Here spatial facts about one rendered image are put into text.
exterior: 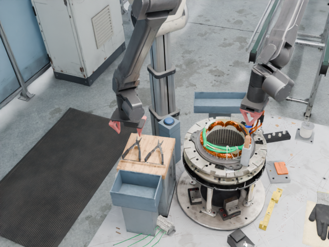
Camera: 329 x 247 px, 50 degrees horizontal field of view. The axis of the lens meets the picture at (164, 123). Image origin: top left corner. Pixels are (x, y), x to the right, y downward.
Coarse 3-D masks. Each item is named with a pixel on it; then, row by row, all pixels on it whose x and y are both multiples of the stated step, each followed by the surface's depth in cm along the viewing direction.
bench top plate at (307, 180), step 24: (264, 120) 192; (288, 120) 191; (288, 144) 178; (312, 144) 177; (288, 168) 166; (312, 168) 166; (288, 192) 156; (312, 192) 156; (120, 216) 151; (168, 216) 150; (264, 216) 148; (288, 216) 147; (96, 240) 143; (120, 240) 143; (144, 240) 142; (168, 240) 142; (192, 240) 141; (216, 240) 141; (264, 240) 140; (288, 240) 139
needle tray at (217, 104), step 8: (200, 96) 168; (208, 96) 168; (216, 96) 168; (224, 96) 167; (232, 96) 167; (240, 96) 167; (200, 104) 166; (208, 104) 166; (216, 104) 165; (224, 104) 165; (232, 104) 165; (200, 112) 162; (208, 112) 161; (216, 112) 161; (224, 112) 161; (232, 112) 160; (240, 112) 160
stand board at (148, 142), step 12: (132, 144) 143; (144, 144) 143; (156, 144) 142; (168, 144) 142; (132, 156) 138; (144, 156) 138; (156, 156) 137; (168, 156) 137; (120, 168) 134; (132, 168) 134; (144, 168) 133; (156, 168) 133
